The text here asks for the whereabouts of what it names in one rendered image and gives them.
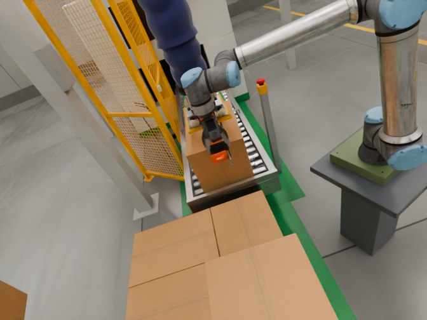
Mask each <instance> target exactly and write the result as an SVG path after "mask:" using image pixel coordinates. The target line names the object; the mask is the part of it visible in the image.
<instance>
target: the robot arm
mask: <svg viewBox="0 0 427 320"><path fill-rule="evenodd" d="M426 9H427V0H338V1H336V2H334V3H332V4H329V5H327V6H325V7H323V8H320V9H319V10H316V11H314V12H312V13H310V14H308V15H306V16H303V17H301V18H299V19H297V20H294V21H293V22H290V23H288V24H286V25H284V26H282V27H280V28H278V29H275V30H273V31H271V32H268V33H267V34H264V35H263V36H260V37H258V38H256V39H254V40H252V41H249V42H247V43H245V44H242V45H241V46H239V47H235V48H233V49H231V50H223V51H221V52H219V53H218V54H217V56H216V57H215V60H214V67H212V68H210V69H207V70H202V68H200V67H197V68H193V69H191V70H189V71H187V72H185V73H184V74H183V75H182V77H181V79H180V80H181V83H182V87H183V88H184V91H185V92H186V95H187V98H188V100H189V103H190V104H191V107H190V109H192V110H193V112H194V114H195V115H197V116H198V117H199V118H203V120H201V125H202V128H203V132H202V136H201V139H202V142H203V145H204V146H205V148H206V151H207V152H208V153H209V154H210V153H211V152H210V144H211V141H212V143H214V142H216V141H219V140H224V142H225V143H226V144H227V146H228V147H230V141H229V137H228V135H227V132H226V130H225V129H224V128H223V127H222V126H220V125H219V124H218V122H217V119H216V116H215V115H214V116H213V115H212V114H213V112H214V110H213V109H214V103H213V100H212V97H211V95H210V94H211V93H215V92H218V91H222V90H226V89H229V88H235V87H236V86H239V85H240V84H241V76H240V70H242V69H244V68H245V67H248V66H250V65H252V64H254V63H257V62H260V61H261V60H264V59H266V58H269V57H271V56H273V55H275V54H277V53H280V52H282V51H285V50H287V49H289V48H292V47H294V46H297V45H298V44H301V43H303V42H305V41H308V40H310V39H312V38H314V37H317V36H320V35H322V34H324V33H326V32H328V31H331V30H333V29H336V28H338V27H340V26H342V25H345V24H347V23H350V24H351V25H356V24H358V23H360V22H364V21H367V20H374V28H375V35H376V38H377V54H378V63H379V78H380V87H381V103H382V106H380V107H374V108H373V109H370V110H368V111H367V112H366V113H365V117H364V119H363V120H364V123H363V142H362V144H361V145H360V146H359V148H358V157H359V158H360V159H361V160H362V161H363V162H365V163H367V164H371V165H375V166H385V165H390V166H391V167H392V168H393V169H395V170H409V169H412V168H415V167H417V166H419V165H421V164H423V163H424V162H425V161H426V160H427V145H426V144H425V143H424V142H423V129H422V127H421V125H419V124H418V123H417V63H418V30H419V22H420V18H421V17H422V14H423V13H424V12H425V11H426Z"/></svg>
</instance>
